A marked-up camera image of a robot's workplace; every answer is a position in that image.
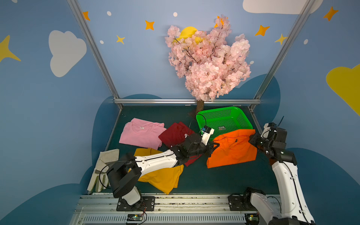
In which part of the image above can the dark red t-shirt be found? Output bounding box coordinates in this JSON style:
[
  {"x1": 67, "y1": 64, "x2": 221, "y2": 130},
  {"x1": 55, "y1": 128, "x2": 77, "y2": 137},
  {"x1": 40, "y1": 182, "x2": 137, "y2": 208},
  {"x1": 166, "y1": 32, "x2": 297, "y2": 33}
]
[{"x1": 159, "y1": 122, "x2": 201, "y2": 167}]

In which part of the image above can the orange t-shirt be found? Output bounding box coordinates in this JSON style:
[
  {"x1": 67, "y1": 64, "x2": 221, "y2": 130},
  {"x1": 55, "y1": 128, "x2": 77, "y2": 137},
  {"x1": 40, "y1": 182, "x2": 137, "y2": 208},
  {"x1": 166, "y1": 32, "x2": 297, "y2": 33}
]
[{"x1": 207, "y1": 129, "x2": 257, "y2": 168}]

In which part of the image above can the yellow t-shirt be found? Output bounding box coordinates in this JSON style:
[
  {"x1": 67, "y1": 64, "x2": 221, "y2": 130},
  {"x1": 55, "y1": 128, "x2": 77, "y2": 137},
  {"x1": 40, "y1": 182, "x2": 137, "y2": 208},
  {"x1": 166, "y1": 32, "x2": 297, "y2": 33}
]
[{"x1": 138, "y1": 165, "x2": 184, "y2": 195}]

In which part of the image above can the pink t-shirt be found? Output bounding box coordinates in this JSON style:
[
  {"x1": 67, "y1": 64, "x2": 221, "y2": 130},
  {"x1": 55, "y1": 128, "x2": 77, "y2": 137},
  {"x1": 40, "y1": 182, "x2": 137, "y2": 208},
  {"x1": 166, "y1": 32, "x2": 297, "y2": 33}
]
[{"x1": 119, "y1": 118, "x2": 166, "y2": 150}]

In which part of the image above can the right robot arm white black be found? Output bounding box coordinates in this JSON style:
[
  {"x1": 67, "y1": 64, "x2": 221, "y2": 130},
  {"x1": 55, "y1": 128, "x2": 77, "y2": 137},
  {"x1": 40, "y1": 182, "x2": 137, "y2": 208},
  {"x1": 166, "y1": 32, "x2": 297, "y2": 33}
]
[{"x1": 242, "y1": 122, "x2": 315, "y2": 225}]

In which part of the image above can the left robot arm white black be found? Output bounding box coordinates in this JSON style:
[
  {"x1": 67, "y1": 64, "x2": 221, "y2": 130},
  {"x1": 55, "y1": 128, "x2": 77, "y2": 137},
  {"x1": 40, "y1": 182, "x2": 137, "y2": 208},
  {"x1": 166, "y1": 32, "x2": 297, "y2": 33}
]
[{"x1": 106, "y1": 134, "x2": 220, "y2": 206}]

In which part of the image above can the green plastic basket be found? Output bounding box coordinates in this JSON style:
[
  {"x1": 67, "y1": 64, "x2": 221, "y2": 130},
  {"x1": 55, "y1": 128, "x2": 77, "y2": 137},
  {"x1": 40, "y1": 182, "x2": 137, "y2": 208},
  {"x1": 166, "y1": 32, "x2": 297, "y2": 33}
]
[{"x1": 196, "y1": 106, "x2": 253, "y2": 141}]

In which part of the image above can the right small circuit board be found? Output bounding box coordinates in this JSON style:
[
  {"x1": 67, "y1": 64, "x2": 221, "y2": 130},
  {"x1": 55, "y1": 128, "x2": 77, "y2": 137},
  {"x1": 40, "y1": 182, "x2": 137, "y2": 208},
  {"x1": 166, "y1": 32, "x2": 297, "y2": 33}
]
[{"x1": 245, "y1": 214, "x2": 260, "y2": 225}]

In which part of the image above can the small circuit board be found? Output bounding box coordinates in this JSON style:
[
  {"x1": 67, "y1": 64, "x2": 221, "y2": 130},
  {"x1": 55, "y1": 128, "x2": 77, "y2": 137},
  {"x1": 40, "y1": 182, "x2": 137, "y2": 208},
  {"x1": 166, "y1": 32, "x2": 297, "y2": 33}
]
[
  {"x1": 245, "y1": 214, "x2": 260, "y2": 225},
  {"x1": 127, "y1": 214, "x2": 143, "y2": 222}
]

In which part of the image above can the pink cherry blossom tree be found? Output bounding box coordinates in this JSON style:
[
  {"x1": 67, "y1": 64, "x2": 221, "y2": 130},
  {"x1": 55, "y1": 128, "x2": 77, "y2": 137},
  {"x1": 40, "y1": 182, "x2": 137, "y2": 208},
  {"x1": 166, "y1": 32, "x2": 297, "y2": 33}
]
[{"x1": 165, "y1": 16, "x2": 251, "y2": 113}]

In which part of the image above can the left small circuit board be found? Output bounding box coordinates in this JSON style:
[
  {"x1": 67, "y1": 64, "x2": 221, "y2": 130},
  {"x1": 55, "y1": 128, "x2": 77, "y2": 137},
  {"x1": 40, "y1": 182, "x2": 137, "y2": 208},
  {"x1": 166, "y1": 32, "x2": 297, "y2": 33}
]
[{"x1": 127, "y1": 214, "x2": 143, "y2": 222}]

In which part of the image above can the beige work glove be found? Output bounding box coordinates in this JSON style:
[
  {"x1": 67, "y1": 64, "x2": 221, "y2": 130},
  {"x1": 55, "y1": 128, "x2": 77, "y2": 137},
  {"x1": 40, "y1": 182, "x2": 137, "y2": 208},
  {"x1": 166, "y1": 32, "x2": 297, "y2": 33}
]
[{"x1": 87, "y1": 149, "x2": 120, "y2": 192}]

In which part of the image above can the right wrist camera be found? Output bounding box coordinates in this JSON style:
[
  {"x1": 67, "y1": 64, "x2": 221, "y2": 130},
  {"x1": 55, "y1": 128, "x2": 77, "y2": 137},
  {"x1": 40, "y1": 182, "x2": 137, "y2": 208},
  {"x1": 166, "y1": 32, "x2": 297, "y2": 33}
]
[{"x1": 261, "y1": 122, "x2": 277, "y2": 139}]

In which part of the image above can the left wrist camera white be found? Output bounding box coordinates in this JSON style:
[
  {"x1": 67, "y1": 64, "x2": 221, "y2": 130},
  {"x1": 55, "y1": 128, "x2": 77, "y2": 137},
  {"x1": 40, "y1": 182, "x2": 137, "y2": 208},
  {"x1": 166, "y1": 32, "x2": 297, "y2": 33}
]
[{"x1": 201, "y1": 126, "x2": 214, "y2": 146}]

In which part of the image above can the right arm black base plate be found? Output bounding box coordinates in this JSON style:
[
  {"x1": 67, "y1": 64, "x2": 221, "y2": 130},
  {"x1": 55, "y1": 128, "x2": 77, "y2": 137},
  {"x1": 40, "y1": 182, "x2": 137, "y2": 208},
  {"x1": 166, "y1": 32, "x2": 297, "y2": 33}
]
[{"x1": 228, "y1": 193, "x2": 253, "y2": 211}]

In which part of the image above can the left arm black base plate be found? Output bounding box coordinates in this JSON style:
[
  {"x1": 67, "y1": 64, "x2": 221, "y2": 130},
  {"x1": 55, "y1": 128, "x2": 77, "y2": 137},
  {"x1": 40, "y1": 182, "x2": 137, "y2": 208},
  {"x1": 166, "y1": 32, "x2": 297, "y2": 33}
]
[{"x1": 116, "y1": 196, "x2": 155, "y2": 212}]

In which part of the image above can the aluminium frame back bar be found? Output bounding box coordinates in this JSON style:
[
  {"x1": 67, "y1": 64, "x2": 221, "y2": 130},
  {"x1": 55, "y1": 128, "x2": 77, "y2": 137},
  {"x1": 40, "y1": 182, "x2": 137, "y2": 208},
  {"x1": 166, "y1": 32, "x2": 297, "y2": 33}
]
[{"x1": 114, "y1": 98, "x2": 261, "y2": 105}]

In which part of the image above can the aluminium front rail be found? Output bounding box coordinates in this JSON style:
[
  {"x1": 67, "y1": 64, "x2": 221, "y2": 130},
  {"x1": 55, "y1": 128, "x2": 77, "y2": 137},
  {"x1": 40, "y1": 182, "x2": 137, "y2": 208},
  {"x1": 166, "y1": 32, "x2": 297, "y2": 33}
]
[{"x1": 68, "y1": 193, "x2": 314, "y2": 225}]

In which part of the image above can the right aluminium frame post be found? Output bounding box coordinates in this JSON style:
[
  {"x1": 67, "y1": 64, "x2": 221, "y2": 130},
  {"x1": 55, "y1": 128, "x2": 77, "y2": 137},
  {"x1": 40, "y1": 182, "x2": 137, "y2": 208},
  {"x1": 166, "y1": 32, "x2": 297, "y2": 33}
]
[{"x1": 249, "y1": 0, "x2": 316, "y2": 112}]

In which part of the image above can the aluminium frame post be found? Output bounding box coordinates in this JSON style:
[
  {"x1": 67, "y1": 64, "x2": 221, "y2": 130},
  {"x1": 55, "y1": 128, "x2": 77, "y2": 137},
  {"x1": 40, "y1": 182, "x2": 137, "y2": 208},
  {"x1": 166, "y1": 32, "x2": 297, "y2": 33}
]
[
  {"x1": 249, "y1": 0, "x2": 316, "y2": 112},
  {"x1": 67, "y1": 0, "x2": 123, "y2": 110}
]

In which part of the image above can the left aluminium frame post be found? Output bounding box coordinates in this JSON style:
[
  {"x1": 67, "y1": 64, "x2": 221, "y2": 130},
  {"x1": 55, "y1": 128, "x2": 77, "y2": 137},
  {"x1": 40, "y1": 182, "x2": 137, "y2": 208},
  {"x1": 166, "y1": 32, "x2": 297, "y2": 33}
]
[{"x1": 67, "y1": 0, "x2": 123, "y2": 110}]

